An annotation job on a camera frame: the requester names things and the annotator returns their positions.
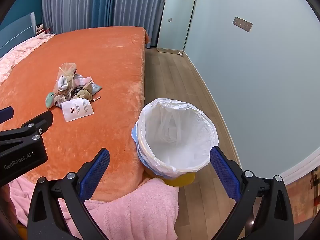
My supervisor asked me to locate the white plastic bin liner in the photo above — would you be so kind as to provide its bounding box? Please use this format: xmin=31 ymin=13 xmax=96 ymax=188
xmin=131 ymin=97 xmax=218 ymax=179

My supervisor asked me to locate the beige mesh bag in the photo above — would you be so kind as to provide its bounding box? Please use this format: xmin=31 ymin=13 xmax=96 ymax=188
xmin=54 ymin=62 xmax=78 ymax=105

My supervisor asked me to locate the brown wooden furniture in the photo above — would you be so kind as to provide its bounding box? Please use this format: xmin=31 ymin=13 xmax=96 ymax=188
xmin=285 ymin=165 xmax=320 ymax=227

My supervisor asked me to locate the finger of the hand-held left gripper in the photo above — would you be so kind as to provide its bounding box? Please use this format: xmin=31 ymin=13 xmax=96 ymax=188
xmin=0 ymin=106 xmax=14 ymax=125
xmin=0 ymin=110 xmax=54 ymax=153

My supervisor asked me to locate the yellow trash bin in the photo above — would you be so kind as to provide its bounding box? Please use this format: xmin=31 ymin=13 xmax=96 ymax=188
xmin=142 ymin=166 xmax=196 ymax=187

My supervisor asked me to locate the grey wall switch panel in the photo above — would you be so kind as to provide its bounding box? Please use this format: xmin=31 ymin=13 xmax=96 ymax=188
xmin=233 ymin=16 xmax=253 ymax=32

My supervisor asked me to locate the orange plush bed blanket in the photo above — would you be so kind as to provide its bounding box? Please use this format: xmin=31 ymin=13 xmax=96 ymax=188
xmin=0 ymin=26 xmax=150 ymax=200

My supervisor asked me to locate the tan stocking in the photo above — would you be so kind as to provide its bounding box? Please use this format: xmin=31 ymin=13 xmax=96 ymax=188
xmin=75 ymin=89 xmax=93 ymax=102

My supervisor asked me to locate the grey curtain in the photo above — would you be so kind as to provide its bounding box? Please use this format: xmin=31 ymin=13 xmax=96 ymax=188
xmin=41 ymin=0 xmax=167 ymax=49

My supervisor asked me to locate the white paper packet red print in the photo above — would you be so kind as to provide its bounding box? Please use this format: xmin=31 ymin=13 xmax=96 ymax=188
xmin=61 ymin=99 xmax=95 ymax=122

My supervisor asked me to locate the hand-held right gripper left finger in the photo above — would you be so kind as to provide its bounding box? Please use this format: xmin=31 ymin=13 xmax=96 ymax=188
xmin=27 ymin=148 xmax=110 ymax=240

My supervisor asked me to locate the gold framed standing mirror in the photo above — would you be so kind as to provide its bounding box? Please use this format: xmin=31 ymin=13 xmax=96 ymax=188
xmin=157 ymin=0 xmax=198 ymax=54

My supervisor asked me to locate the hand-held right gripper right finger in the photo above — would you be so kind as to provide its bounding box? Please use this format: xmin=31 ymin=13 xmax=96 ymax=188
xmin=209 ymin=145 xmax=295 ymax=240

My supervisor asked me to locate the pink lace quilt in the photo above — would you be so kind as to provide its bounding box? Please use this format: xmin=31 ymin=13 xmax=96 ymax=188
xmin=0 ymin=33 xmax=56 ymax=84

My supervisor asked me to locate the green sock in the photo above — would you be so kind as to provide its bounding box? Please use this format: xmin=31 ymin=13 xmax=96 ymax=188
xmin=45 ymin=92 xmax=56 ymax=109

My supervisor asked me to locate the pink fleece cloth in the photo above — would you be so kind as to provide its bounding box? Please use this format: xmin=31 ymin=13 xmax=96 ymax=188
xmin=9 ymin=176 xmax=180 ymax=240

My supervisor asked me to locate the grey white sock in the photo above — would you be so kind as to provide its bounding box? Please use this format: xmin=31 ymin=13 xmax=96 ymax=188
xmin=57 ymin=73 xmax=84 ymax=92

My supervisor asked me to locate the blue curtain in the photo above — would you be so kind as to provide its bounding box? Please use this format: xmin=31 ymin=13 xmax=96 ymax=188
xmin=94 ymin=0 xmax=119 ymax=28

